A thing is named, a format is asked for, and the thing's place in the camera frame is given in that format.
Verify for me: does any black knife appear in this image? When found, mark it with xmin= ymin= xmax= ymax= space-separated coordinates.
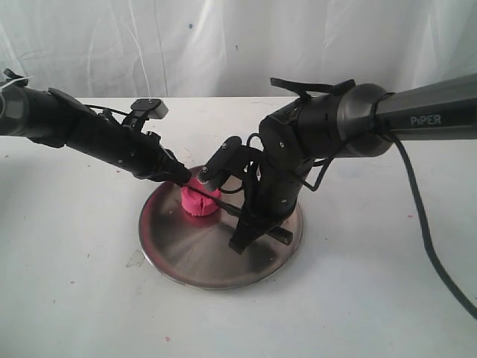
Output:
xmin=178 ymin=180 xmax=294 ymax=246

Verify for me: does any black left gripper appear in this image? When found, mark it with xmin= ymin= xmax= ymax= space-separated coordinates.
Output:
xmin=63 ymin=113 xmax=191 ymax=186

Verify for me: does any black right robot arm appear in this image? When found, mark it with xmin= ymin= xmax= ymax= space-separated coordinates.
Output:
xmin=228 ymin=75 xmax=476 ymax=253

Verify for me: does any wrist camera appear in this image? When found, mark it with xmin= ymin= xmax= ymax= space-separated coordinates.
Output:
xmin=121 ymin=98 xmax=168 ymax=132
xmin=197 ymin=136 xmax=242 ymax=192

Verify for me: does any round stainless steel plate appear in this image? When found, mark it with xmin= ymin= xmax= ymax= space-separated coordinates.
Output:
xmin=139 ymin=181 xmax=303 ymax=290

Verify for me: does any white backdrop sheet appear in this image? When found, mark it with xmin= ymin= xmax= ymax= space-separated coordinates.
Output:
xmin=1 ymin=1 xmax=476 ymax=98

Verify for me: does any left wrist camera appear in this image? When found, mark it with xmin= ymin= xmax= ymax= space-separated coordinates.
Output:
xmin=121 ymin=98 xmax=168 ymax=132

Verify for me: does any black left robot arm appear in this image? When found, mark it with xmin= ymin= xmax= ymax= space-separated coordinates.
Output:
xmin=1 ymin=69 xmax=192 ymax=185

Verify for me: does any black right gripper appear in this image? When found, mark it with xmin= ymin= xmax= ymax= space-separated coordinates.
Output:
xmin=229 ymin=158 xmax=313 ymax=254

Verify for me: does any pink clay piece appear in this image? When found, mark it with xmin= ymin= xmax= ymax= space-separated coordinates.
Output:
xmin=180 ymin=177 xmax=221 ymax=217

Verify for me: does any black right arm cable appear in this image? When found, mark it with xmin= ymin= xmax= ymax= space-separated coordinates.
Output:
xmin=387 ymin=134 xmax=477 ymax=321

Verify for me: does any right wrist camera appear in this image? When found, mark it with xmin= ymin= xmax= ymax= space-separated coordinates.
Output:
xmin=197 ymin=136 xmax=242 ymax=192

